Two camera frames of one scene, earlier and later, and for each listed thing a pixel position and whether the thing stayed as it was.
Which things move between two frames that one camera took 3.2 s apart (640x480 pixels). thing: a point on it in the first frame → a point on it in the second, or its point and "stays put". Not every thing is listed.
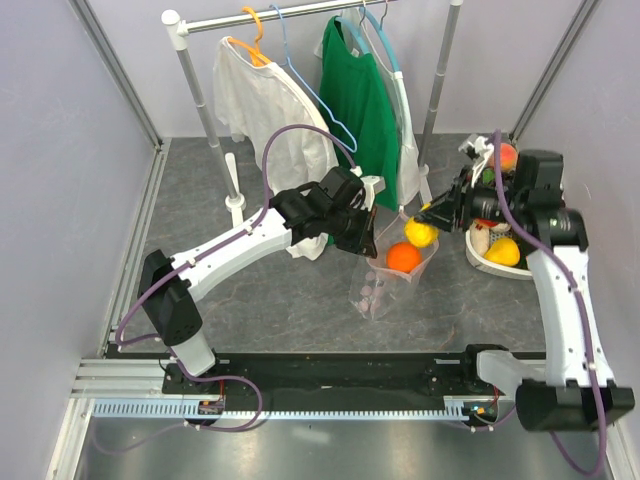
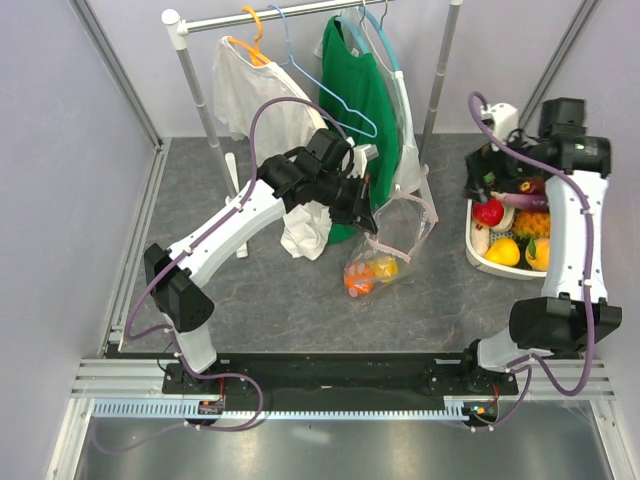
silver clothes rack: x=176 y=25 stays put
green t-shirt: x=355 y=111 stays put
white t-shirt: x=255 y=98 stays put
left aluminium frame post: x=84 y=11 stays put
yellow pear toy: x=504 y=251 stays put
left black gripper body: x=352 y=229 → x=344 y=197
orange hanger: x=258 y=58 stays put
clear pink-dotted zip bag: x=380 y=290 → x=402 y=222
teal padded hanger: x=355 y=29 stays put
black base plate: x=348 y=377 stays put
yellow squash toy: x=419 y=233 → x=386 y=269
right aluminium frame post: x=586 y=10 stays put
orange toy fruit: x=403 y=256 → x=359 y=279
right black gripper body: x=476 y=202 → x=509 y=170
